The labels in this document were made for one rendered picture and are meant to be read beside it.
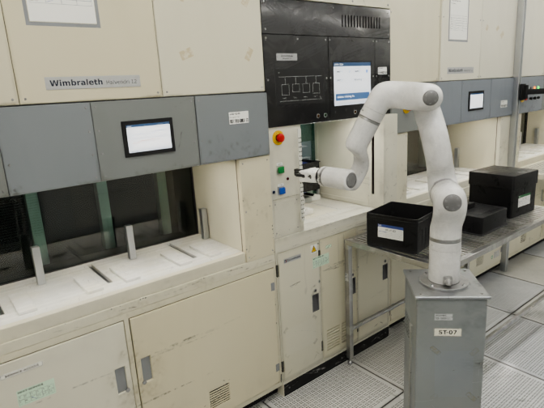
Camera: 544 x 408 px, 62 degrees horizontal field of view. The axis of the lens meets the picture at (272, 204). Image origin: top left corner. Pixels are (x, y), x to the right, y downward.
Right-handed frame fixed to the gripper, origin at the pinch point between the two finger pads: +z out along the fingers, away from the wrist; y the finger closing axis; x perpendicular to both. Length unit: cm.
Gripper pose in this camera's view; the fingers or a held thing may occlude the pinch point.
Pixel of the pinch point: (298, 172)
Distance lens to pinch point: 203.3
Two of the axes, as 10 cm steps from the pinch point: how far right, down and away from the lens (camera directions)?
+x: -0.6, -9.7, -2.4
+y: 7.8, -1.9, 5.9
